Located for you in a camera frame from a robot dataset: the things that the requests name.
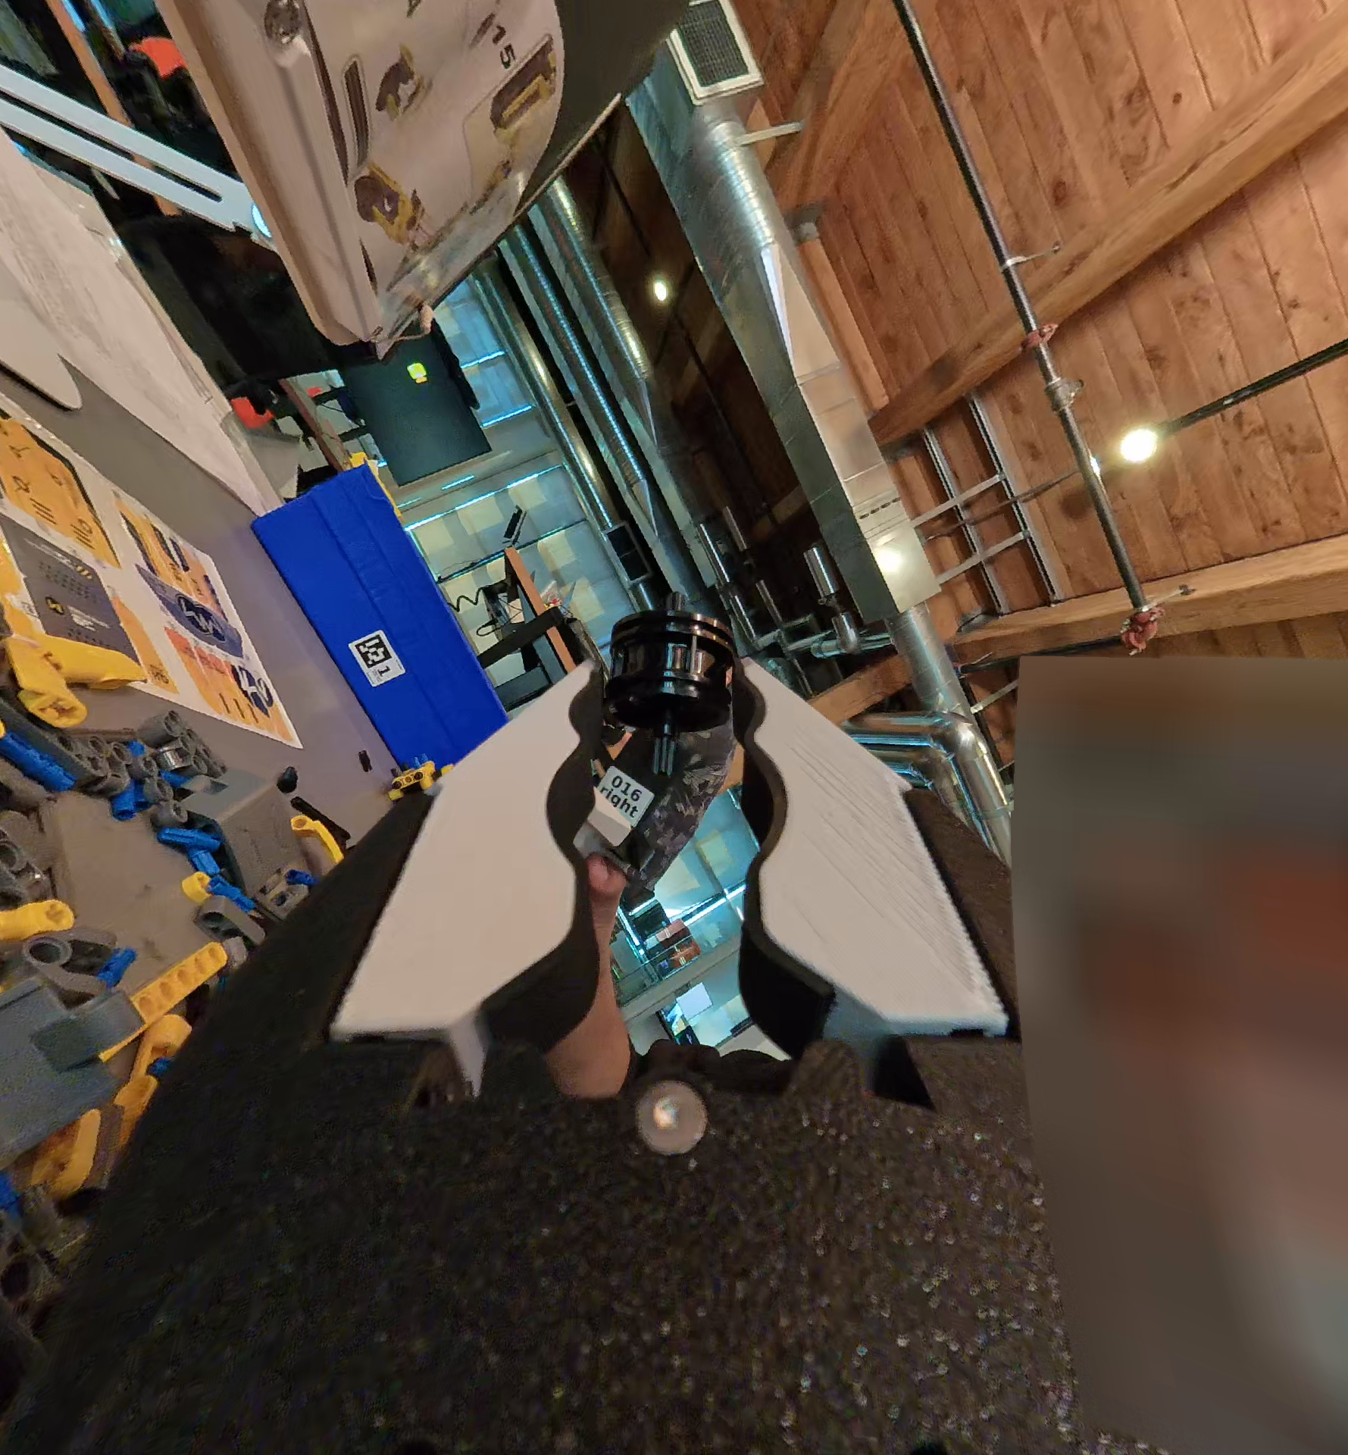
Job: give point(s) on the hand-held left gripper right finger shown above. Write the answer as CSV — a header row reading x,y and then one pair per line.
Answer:
x,y
867,876

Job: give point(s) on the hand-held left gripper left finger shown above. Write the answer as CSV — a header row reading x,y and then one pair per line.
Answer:
x,y
480,864

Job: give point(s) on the black round spool part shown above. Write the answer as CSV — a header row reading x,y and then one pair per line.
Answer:
x,y
670,671

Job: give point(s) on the pile of toy building parts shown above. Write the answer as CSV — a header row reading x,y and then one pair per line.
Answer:
x,y
49,909

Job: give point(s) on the person's right forearm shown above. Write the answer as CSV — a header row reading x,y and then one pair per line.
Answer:
x,y
597,1001

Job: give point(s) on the blue box with tag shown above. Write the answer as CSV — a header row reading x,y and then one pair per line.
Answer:
x,y
390,614

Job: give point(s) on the yellow sticker sheet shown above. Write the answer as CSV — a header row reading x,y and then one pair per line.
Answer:
x,y
162,614

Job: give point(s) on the round ceiling lamp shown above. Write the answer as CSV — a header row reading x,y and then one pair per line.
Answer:
x,y
1137,445

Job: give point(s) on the metal ceiling pipe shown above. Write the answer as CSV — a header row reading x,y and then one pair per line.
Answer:
x,y
1032,330

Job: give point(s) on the white printed toy box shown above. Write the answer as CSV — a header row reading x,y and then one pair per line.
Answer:
x,y
401,137

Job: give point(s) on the white paper sheet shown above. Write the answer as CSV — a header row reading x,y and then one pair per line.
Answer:
x,y
49,296

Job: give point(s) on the white ceiling vent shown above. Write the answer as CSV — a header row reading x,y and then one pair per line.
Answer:
x,y
716,49

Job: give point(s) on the silver ventilation duct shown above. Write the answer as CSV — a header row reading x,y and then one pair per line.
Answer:
x,y
810,387

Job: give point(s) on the white slotted rail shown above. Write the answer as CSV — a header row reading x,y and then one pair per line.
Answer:
x,y
94,142

